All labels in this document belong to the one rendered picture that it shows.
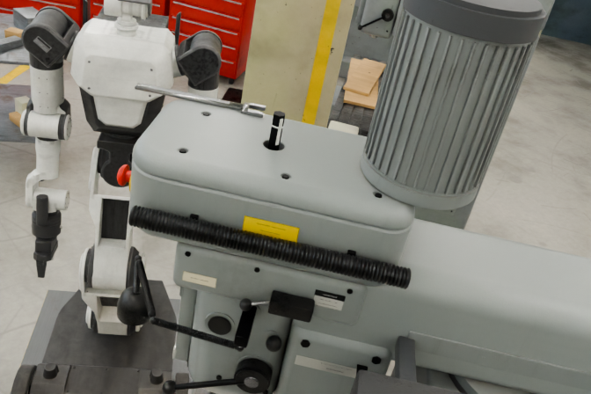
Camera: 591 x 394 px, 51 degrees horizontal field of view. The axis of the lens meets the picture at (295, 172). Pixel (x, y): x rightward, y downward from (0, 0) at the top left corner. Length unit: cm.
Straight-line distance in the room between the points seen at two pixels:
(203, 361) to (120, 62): 86
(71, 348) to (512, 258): 172
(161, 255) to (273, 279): 272
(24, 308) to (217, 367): 228
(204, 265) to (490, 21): 60
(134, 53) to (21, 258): 220
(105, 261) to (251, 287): 102
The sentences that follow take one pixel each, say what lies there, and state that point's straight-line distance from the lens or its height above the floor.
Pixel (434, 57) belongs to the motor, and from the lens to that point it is 90.
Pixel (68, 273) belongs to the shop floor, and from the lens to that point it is 365.
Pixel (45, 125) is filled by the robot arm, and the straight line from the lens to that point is 196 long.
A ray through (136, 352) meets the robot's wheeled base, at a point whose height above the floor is 57.
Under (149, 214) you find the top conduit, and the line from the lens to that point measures 101.
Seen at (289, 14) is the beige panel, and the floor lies 161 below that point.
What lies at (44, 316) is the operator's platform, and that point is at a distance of 285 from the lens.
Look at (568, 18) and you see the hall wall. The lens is 1066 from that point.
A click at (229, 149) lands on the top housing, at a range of 103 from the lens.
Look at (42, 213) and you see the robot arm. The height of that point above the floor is 118.
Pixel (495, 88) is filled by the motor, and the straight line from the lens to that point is 93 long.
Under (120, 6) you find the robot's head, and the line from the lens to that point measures 177.
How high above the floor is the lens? 239
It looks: 30 degrees down
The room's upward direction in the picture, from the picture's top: 12 degrees clockwise
